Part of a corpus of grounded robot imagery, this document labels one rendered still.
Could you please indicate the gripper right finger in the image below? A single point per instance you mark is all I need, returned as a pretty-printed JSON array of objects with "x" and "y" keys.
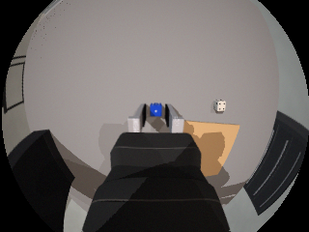
[{"x": 173, "y": 122}]

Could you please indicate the blue die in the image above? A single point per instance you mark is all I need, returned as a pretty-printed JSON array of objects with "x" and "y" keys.
[{"x": 156, "y": 109}]

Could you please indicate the white die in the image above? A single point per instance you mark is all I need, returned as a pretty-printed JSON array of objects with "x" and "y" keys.
[{"x": 219, "y": 105}]

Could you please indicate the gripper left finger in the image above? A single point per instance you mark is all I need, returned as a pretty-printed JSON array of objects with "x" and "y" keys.
[{"x": 137, "y": 122}]

